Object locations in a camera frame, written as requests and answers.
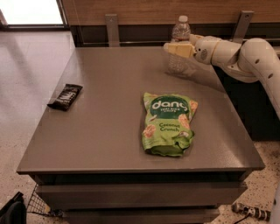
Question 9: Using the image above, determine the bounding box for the metal bracket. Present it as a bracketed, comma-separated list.
[105, 14, 120, 47]
[232, 10, 254, 44]

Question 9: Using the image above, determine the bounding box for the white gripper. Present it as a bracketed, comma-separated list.
[164, 34, 221, 65]

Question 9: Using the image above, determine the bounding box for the black white striped tool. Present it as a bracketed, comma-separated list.
[231, 203, 271, 221]

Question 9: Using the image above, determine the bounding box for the clear plastic water bottle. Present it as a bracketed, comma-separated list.
[168, 15, 191, 74]

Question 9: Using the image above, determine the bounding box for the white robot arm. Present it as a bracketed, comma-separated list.
[164, 34, 280, 118]

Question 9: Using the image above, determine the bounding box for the grey drawer cabinet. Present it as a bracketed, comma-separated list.
[17, 47, 263, 224]

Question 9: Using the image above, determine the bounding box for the left metal bracket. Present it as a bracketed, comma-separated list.
[105, 14, 120, 47]

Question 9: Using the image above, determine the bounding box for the right metal bracket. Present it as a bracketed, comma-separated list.
[232, 10, 254, 44]

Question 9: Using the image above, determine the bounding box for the black bag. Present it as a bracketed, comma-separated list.
[0, 192, 27, 224]

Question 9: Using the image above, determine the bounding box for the black rxbar chocolate wrapper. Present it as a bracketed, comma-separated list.
[47, 84, 83, 111]

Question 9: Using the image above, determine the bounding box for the horizontal metal rail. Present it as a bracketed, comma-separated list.
[75, 40, 171, 47]

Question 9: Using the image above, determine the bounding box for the green dang chips bag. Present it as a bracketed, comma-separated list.
[142, 93, 198, 157]

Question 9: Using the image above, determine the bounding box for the black wire basket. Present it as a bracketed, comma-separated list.
[27, 185, 51, 216]

